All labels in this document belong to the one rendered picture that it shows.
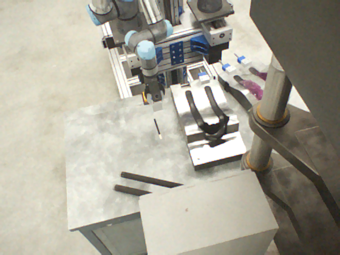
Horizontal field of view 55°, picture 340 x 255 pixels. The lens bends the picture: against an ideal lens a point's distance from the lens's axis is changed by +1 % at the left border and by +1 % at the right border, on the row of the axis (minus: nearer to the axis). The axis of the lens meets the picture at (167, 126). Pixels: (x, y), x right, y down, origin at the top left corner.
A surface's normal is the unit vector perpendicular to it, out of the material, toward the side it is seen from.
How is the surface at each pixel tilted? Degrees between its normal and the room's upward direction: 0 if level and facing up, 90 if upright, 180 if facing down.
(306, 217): 0
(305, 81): 90
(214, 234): 0
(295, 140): 0
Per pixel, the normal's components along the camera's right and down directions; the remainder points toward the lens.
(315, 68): -0.97, 0.23
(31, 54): -0.09, -0.59
